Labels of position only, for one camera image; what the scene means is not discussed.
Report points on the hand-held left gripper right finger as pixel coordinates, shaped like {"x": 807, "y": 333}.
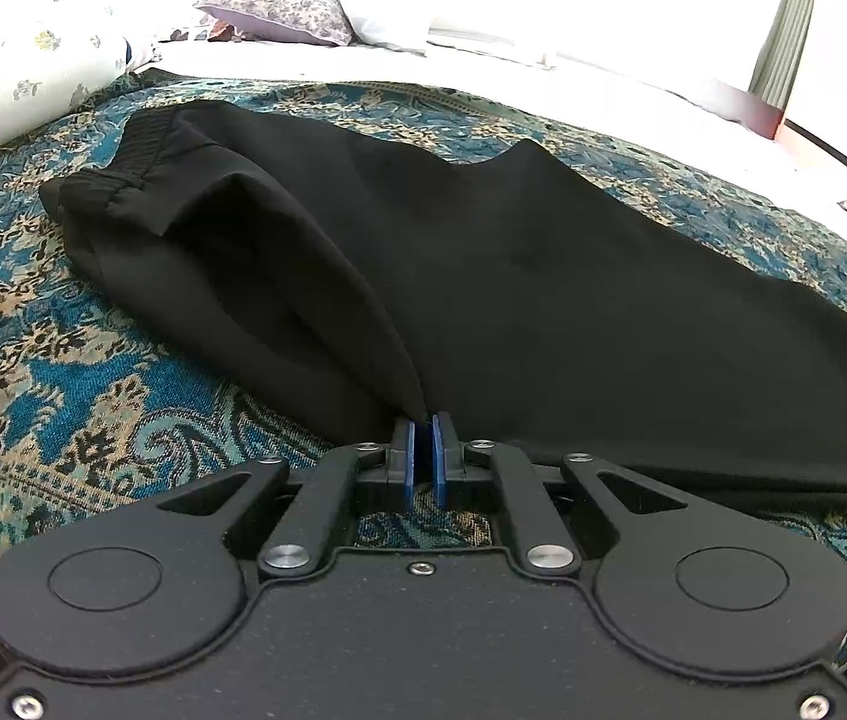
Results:
{"x": 440, "y": 465}

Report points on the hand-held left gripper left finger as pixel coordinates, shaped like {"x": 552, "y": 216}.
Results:
{"x": 410, "y": 465}

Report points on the black pants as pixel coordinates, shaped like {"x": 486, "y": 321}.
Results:
{"x": 543, "y": 277}

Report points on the teal beige patterned blanket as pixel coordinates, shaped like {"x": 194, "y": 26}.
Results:
{"x": 56, "y": 390}

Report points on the white pillow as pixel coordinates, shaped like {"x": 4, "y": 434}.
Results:
{"x": 386, "y": 19}

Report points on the purple floral pillow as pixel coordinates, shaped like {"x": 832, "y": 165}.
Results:
{"x": 281, "y": 11}

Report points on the reddish patterned cloth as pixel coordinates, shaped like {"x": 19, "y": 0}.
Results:
{"x": 202, "y": 31}

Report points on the grey-green curtain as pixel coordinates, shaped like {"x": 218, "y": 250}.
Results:
{"x": 787, "y": 22}

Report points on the white floral quilt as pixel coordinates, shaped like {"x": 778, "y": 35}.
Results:
{"x": 26, "y": 37}

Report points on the wooden bed frame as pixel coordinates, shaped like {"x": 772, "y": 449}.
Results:
{"x": 836, "y": 146}

